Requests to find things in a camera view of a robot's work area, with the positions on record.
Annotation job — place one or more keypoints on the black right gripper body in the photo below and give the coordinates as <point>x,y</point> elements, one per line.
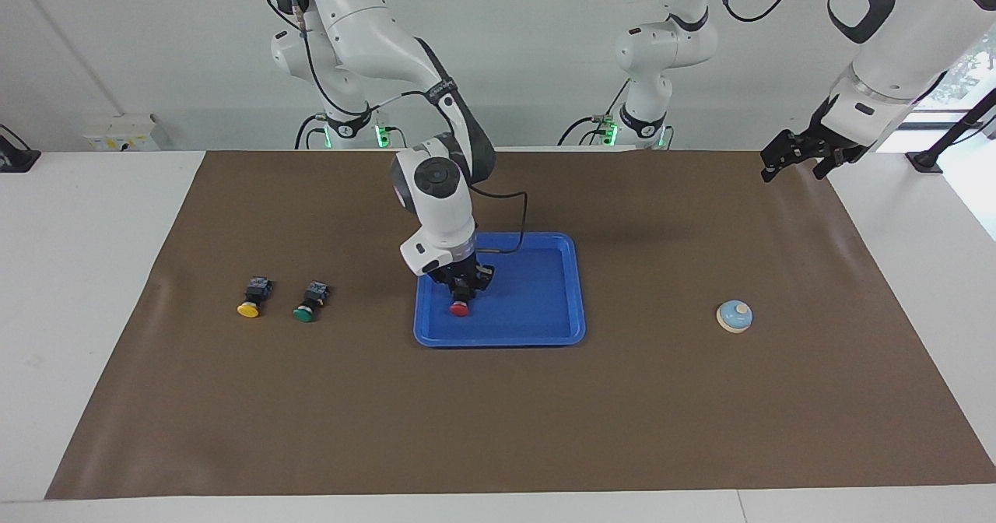
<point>459,268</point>

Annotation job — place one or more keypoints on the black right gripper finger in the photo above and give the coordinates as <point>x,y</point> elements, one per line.
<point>472,288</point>
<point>454,289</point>

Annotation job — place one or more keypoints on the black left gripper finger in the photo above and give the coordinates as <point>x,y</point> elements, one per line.
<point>825,169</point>
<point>767,173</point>

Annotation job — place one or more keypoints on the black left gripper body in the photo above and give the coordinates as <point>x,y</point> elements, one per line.
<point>817,148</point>

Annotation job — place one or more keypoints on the red push button switch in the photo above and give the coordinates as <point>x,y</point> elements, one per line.
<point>460,310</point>

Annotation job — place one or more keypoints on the green push button switch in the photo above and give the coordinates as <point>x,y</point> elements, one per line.
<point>308,307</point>

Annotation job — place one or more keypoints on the yellow push button switch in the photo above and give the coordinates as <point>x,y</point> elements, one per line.
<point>251,303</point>

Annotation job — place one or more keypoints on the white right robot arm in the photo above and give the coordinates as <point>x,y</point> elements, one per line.
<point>436,196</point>

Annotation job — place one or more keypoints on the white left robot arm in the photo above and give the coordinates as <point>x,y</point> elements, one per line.
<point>895,56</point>

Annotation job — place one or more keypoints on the blue plastic tray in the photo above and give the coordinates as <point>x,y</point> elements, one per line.
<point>529,305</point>

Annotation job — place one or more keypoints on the light blue call bell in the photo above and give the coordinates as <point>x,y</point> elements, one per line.
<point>734,317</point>

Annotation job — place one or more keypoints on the black rod stand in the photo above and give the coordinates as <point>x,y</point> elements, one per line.
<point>924,161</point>

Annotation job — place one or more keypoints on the brown table mat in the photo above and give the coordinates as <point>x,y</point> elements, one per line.
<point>498,414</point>

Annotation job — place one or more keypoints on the black table clamp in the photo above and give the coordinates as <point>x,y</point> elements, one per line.
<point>17,159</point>

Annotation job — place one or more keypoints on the white wall socket box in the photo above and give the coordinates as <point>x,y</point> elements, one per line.
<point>120,134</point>

